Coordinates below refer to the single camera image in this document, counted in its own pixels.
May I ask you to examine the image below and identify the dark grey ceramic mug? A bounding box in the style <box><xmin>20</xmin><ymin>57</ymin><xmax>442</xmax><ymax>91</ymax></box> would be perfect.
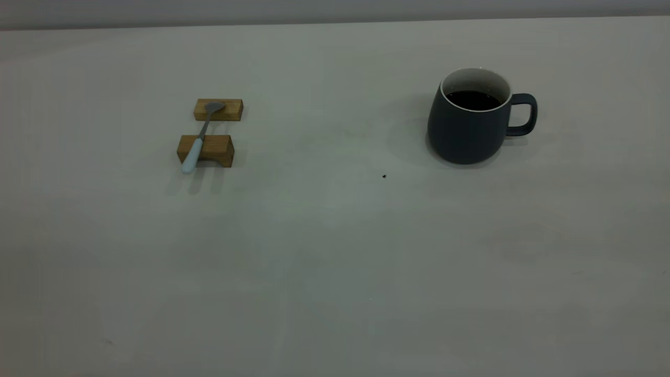
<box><xmin>427</xmin><ymin>67</ymin><xmax>538</xmax><ymax>165</ymax></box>

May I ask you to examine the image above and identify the spoon with pale blue handle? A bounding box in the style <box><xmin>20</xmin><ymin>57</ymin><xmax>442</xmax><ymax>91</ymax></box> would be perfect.
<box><xmin>181</xmin><ymin>101</ymin><xmax>227</xmax><ymax>175</ymax></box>

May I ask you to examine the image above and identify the arched wooden block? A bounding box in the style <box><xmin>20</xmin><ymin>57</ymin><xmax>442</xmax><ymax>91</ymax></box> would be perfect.
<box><xmin>176</xmin><ymin>135</ymin><xmax>235</xmax><ymax>169</ymax></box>

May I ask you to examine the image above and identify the flat wooden block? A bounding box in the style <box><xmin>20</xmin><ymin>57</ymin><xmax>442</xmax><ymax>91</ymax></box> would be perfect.
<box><xmin>193</xmin><ymin>98</ymin><xmax>244</xmax><ymax>122</ymax></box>

